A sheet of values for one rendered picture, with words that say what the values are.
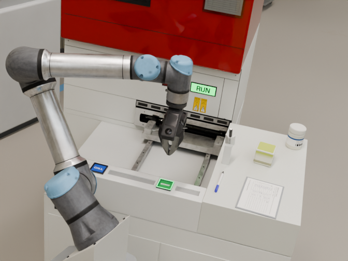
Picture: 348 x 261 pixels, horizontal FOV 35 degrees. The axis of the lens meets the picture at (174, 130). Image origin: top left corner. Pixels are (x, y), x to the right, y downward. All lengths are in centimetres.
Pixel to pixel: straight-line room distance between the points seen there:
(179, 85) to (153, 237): 64
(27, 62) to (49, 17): 231
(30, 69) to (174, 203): 71
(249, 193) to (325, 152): 243
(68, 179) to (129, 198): 42
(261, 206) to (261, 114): 280
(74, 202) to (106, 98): 101
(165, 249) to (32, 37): 220
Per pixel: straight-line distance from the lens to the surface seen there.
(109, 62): 167
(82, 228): 169
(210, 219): 201
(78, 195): 169
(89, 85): 262
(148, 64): 164
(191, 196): 200
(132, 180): 204
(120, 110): 261
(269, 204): 202
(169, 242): 212
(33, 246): 319
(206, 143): 247
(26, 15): 385
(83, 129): 274
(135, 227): 212
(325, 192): 396
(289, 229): 199
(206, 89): 245
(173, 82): 180
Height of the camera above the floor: 215
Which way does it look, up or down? 30 degrees down
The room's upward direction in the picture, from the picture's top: 8 degrees clockwise
